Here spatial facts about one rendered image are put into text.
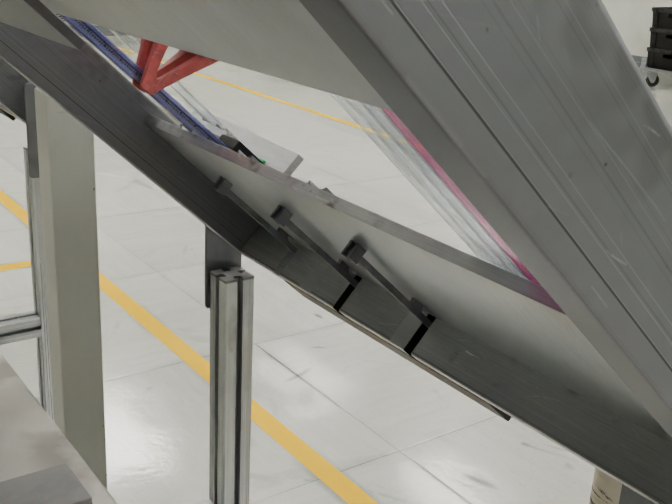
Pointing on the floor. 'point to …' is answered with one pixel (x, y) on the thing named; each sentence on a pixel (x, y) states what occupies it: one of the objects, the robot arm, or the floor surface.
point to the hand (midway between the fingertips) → (146, 82)
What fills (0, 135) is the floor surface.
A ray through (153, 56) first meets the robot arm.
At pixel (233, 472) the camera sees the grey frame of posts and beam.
